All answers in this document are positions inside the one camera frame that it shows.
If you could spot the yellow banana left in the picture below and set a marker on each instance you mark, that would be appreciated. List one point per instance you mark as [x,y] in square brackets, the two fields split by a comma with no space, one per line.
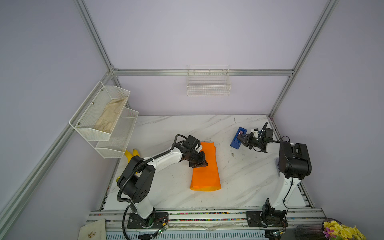
[128,155]

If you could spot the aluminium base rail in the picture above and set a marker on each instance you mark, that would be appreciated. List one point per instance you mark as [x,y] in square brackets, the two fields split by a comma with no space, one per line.
[203,225]

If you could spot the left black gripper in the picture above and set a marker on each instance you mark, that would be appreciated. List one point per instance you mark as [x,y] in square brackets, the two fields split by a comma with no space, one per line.
[201,164]

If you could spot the yellow flower bouquet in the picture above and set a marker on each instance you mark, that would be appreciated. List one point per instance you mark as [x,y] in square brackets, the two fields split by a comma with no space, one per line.
[333,230]

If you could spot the lower white wire shelf basket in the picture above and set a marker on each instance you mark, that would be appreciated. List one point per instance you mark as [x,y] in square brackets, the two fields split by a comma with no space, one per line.
[116,146]

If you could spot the beige cloth in basket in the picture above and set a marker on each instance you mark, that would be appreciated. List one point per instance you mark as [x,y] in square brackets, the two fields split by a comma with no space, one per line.
[110,115]

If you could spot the white wire shelf basket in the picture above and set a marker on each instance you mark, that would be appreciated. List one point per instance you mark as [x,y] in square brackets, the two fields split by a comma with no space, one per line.
[116,146]
[91,120]

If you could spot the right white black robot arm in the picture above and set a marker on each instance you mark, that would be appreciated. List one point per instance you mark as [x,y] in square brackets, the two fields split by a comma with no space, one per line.
[293,164]

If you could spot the upper white wire shelf basket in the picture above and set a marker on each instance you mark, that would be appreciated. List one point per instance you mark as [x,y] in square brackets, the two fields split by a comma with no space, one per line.
[91,120]

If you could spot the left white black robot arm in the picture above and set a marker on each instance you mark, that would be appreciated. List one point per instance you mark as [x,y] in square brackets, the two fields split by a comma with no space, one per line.
[136,180]

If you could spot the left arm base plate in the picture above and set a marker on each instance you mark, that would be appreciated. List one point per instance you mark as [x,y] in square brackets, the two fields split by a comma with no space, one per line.
[154,221]

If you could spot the beige cloth bag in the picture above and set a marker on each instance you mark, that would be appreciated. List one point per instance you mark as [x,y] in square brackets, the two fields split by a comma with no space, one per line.
[93,231]

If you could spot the yellow banana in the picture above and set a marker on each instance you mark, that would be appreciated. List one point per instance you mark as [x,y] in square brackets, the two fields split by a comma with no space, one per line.
[128,155]
[135,153]

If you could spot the white wire basket on wall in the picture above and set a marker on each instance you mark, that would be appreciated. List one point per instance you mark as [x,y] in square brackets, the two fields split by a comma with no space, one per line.
[208,81]

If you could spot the yellow banana right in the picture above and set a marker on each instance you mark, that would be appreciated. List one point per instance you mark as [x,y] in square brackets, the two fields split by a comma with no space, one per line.
[135,153]

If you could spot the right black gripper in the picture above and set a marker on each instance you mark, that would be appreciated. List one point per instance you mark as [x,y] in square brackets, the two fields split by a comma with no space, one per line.
[244,140]

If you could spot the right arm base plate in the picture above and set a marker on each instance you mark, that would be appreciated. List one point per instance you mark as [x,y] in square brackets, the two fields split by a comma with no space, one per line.
[263,220]

